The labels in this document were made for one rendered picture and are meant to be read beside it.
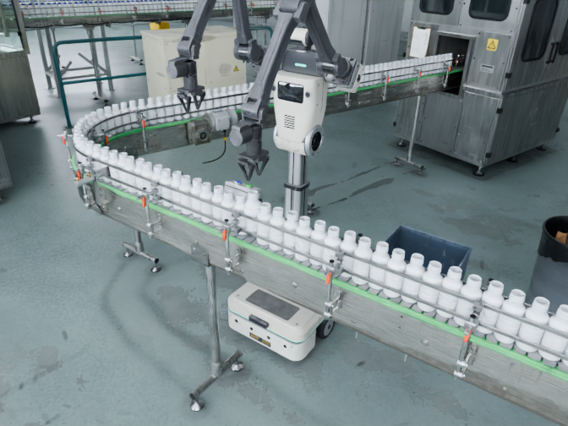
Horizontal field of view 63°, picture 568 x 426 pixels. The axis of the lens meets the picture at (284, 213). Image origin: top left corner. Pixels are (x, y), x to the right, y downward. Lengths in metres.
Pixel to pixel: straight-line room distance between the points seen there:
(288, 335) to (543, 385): 1.37
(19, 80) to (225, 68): 2.55
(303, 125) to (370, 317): 1.00
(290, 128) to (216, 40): 3.73
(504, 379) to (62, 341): 2.34
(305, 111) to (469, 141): 3.26
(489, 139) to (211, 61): 3.23
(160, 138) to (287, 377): 1.70
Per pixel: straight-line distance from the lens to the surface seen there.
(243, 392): 2.58
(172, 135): 3.25
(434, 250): 2.11
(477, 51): 5.12
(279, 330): 2.58
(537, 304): 1.46
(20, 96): 6.84
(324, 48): 1.94
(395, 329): 1.62
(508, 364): 1.56
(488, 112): 5.10
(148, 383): 2.69
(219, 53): 5.94
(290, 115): 2.25
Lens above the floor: 1.97
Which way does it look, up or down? 29 degrees down
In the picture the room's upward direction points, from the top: 1 degrees clockwise
